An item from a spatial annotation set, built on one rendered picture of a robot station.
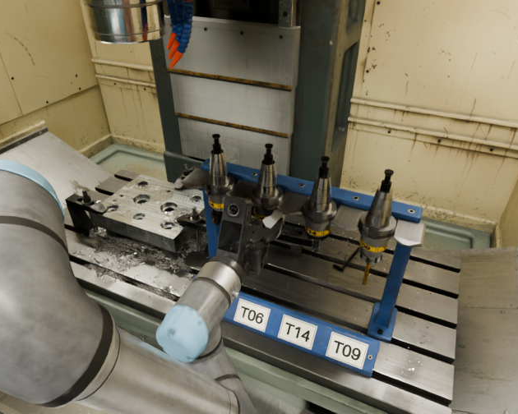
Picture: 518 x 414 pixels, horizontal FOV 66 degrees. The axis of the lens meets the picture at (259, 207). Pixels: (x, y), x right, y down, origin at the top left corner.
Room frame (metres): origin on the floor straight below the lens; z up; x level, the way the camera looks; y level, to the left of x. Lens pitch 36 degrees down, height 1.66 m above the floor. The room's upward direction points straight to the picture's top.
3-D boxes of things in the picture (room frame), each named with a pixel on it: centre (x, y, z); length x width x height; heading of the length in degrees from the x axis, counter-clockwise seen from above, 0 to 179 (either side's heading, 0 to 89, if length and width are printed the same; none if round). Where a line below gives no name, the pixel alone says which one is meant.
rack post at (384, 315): (0.60, -0.29, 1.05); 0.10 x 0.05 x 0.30; 155
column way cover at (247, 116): (1.34, 0.10, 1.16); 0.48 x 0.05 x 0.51; 65
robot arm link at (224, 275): (0.47, 0.07, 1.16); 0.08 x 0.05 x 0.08; 65
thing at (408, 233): (0.55, -0.27, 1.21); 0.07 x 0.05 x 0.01; 155
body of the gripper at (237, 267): (0.54, 0.04, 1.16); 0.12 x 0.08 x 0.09; 155
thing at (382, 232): (0.57, -0.22, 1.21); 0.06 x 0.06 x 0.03
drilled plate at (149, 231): (0.96, 0.31, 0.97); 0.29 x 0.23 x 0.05; 65
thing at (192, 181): (0.73, 0.13, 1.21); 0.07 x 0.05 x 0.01; 155
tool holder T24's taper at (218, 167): (0.71, 0.08, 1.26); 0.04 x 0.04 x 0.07
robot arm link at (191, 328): (0.40, 0.10, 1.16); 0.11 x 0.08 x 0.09; 155
